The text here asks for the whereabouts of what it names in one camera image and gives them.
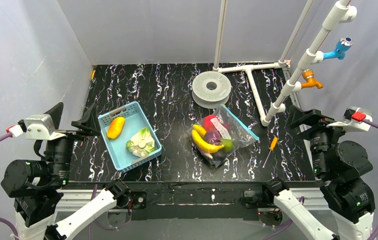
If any light blue plastic basket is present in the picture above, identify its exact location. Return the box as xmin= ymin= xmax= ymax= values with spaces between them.
xmin=98 ymin=101 xmax=162 ymax=173

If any green toy pear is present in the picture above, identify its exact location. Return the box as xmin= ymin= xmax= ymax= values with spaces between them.
xmin=221 ymin=138 xmax=233 ymax=153

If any clear zip top bag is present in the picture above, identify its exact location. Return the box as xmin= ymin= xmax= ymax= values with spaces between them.
xmin=187 ymin=104 xmax=259 ymax=168

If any red toy apple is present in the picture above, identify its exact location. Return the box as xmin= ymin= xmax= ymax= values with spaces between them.
xmin=202 ymin=114 xmax=221 ymax=132

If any yellow toy banana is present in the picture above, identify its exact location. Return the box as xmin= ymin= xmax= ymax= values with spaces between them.
xmin=191 ymin=129 xmax=224 ymax=154
xmin=193 ymin=124 xmax=207 ymax=138

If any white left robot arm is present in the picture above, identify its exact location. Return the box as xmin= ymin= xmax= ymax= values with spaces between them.
xmin=0 ymin=102 xmax=130 ymax=240

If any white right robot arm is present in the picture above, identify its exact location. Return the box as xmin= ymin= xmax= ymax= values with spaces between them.
xmin=130 ymin=106 xmax=377 ymax=240

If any orange yellow toy mango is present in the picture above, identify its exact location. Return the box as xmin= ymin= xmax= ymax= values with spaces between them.
xmin=107 ymin=116 xmax=125 ymax=140

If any orange plastic tap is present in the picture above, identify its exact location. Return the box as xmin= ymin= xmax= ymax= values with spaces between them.
xmin=292 ymin=69 xmax=324 ymax=92

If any green white toy cabbage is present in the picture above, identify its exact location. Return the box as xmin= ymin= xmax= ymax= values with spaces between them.
xmin=126 ymin=127 xmax=155 ymax=158

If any blue plastic tap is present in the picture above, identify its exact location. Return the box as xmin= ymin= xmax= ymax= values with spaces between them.
xmin=312 ymin=37 xmax=354 ymax=64

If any white perforated filament spool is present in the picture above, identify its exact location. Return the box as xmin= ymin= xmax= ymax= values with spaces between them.
xmin=192 ymin=71 xmax=232 ymax=109

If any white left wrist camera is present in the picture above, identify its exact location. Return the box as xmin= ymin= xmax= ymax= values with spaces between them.
xmin=6 ymin=114 xmax=66 ymax=141

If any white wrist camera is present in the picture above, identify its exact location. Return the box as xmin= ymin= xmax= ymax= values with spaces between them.
xmin=6 ymin=114 xmax=66 ymax=141
xmin=327 ymin=106 xmax=373 ymax=132

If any orange handled screwdriver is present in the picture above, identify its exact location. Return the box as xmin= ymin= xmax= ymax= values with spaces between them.
xmin=262 ymin=136 xmax=278 ymax=168

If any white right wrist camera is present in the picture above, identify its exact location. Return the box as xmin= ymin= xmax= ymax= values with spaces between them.
xmin=327 ymin=106 xmax=373 ymax=132

